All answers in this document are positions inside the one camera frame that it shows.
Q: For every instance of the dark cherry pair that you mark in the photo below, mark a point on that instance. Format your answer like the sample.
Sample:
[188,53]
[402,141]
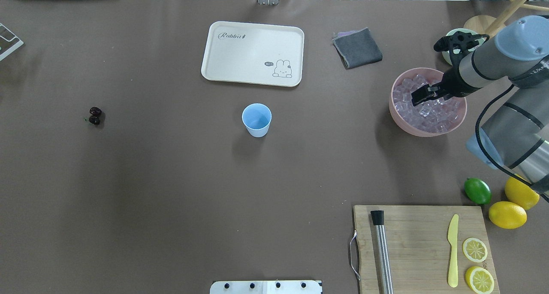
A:
[95,116]

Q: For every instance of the lemon slice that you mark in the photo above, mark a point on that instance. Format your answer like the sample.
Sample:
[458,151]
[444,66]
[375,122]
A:
[475,250]
[479,280]

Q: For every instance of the yellow plastic knife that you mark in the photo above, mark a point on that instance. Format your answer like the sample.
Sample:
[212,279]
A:
[452,238]

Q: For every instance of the wooden cutting board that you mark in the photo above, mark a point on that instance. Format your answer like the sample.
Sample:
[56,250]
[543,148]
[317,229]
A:
[418,249]

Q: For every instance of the grey folded cloth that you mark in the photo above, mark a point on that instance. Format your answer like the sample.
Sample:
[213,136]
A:
[357,48]

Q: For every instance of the green lime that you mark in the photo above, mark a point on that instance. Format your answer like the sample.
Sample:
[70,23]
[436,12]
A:
[477,191]

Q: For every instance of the lemon slice lower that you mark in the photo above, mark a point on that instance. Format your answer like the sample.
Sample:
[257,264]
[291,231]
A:
[479,280]

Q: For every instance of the yellow lemon near board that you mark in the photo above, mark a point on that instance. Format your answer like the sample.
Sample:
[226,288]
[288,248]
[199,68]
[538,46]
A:
[507,215]

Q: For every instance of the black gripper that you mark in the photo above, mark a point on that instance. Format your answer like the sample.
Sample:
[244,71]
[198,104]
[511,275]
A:
[451,81]

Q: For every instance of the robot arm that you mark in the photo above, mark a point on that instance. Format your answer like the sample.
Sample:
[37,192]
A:
[510,140]

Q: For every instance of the cream rabbit tray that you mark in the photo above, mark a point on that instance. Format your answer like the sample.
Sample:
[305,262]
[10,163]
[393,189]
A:
[254,53]

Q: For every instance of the lemon slice upper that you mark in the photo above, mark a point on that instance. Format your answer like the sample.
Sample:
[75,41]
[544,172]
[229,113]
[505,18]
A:
[475,250]

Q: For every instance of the pink bowl of ice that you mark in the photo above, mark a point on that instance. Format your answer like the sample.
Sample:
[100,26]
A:
[428,119]

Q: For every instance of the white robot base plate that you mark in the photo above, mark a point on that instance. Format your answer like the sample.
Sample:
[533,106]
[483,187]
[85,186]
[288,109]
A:
[267,287]

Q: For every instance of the wooden glass stand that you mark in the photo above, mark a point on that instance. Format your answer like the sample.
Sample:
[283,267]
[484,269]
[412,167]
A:
[489,25]

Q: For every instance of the light blue plastic cup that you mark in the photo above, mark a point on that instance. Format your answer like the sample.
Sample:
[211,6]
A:
[256,118]

